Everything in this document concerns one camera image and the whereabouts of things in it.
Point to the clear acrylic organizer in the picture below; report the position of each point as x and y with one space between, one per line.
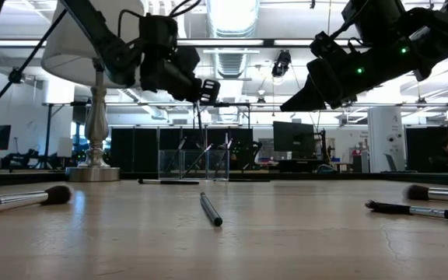
165 155

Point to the black table frame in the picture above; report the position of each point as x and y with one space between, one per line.
403 178

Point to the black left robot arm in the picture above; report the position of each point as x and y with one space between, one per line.
103 43

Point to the black ceiling camera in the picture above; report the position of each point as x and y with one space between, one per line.
282 62

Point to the black partition panels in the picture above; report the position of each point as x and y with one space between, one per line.
418 148
138 148

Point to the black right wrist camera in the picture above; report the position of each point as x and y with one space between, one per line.
325 44

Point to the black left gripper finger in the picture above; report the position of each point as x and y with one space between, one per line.
210 91

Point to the table lamp white shade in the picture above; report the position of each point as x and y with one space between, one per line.
72 58

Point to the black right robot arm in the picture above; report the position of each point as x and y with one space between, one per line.
442 27

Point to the white pillar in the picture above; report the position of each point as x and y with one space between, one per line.
383 132

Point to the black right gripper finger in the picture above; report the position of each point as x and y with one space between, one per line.
305 97
342 104

